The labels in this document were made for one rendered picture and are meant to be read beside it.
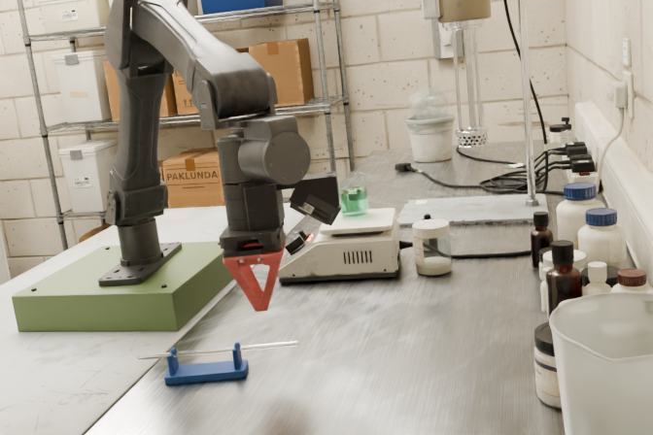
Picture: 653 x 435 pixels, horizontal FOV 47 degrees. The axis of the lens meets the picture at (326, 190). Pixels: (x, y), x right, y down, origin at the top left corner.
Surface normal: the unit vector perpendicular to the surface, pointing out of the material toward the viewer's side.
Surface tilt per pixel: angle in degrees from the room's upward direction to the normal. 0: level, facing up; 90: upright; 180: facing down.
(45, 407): 0
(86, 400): 0
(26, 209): 90
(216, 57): 29
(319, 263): 90
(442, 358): 0
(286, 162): 87
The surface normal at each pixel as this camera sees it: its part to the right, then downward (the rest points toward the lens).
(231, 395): -0.11, -0.97
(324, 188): -0.03, 0.16
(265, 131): -0.81, 0.21
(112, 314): -0.24, 0.22
